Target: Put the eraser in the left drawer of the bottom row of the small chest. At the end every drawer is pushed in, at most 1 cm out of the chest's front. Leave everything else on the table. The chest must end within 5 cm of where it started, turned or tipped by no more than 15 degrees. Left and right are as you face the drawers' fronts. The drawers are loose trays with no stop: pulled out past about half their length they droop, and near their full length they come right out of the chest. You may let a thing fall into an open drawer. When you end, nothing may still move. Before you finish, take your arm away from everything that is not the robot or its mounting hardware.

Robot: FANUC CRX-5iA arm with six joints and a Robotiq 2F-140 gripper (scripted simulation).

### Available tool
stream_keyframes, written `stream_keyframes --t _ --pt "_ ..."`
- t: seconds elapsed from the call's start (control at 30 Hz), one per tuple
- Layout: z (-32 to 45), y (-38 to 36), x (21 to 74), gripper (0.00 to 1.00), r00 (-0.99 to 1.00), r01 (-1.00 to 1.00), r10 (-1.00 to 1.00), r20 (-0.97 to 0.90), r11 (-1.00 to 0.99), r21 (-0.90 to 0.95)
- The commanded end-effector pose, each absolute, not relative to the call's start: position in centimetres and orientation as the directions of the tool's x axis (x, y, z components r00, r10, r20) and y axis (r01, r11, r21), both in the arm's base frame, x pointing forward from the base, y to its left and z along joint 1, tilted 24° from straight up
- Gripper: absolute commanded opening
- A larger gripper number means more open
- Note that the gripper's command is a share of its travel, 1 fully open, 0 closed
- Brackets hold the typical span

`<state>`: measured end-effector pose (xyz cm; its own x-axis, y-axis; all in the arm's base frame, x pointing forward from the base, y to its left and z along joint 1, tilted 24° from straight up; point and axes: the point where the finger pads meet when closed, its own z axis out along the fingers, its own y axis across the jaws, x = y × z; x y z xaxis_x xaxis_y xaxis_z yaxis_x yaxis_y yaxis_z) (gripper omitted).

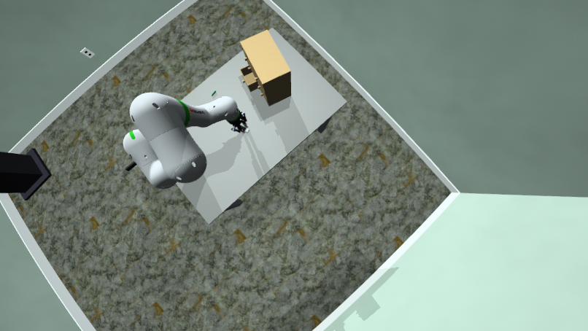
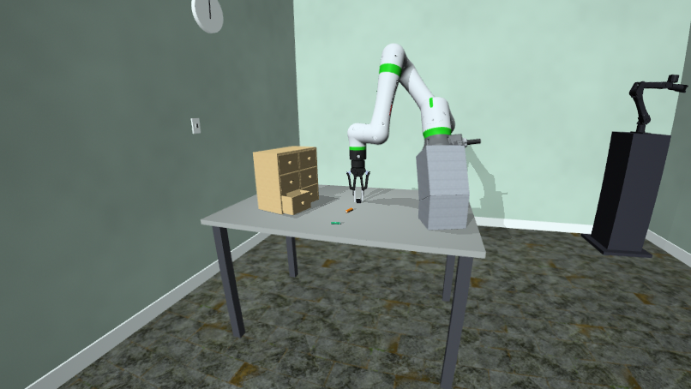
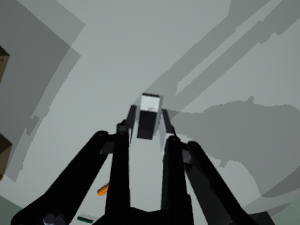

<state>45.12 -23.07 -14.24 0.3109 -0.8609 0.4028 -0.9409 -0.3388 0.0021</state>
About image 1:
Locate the small wooden chest of drawers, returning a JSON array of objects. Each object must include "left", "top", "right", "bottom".
[{"left": 240, "top": 30, "right": 291, "bottom": 106}]

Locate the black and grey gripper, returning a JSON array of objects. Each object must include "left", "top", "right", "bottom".
[{"left": 231, "top": 112, "right": 248, "bottom": 133}]

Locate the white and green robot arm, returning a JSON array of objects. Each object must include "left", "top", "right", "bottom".
[{"left": 123, "top": 93, "right": 242, "bottom": 189}]

